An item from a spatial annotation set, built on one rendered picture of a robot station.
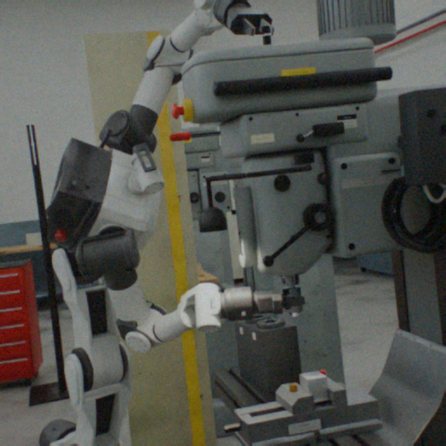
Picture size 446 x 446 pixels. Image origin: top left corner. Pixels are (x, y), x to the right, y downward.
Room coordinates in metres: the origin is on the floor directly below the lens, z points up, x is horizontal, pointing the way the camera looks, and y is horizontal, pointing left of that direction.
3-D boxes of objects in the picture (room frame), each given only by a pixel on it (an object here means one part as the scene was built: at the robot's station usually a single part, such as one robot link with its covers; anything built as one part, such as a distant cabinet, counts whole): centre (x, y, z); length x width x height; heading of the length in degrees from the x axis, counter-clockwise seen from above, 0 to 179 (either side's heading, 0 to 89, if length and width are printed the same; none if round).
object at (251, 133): (1.97, -0.21, 1.68); 0.34 x 0.24 x 0.10; 103
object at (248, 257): (1.93, -0.06, 1.44); 0.04 x 0.04 x 0.21; 13
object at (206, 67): (1.96, -0.18, 1.81); 0.47 x 0.26 x 0.16; 103
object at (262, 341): (2.32, -0.10, 1.01); 0.22 x 0.12 x 0.20; 21
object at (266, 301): (1.96, -0.07, 1.23); 0.13 x 0.12 x 0.10; 178
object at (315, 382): (1.87, -0.19, 1.02); 0.06 x 0.05 x 0.06; 15
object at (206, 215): (1.88, 0.03, 1.48); 0.07 x 0.07 x 0.06
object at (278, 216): (1.96, -0.17, 1.47); 0.21 x 0.19 x 0.32; 13
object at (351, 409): (1.86, -0.16, 0.97); 0.35 x 0.15 x 0.11; 105
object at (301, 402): (1.85, -0.13, 1.00); 0.12 x 0.06 x 0.04; 15
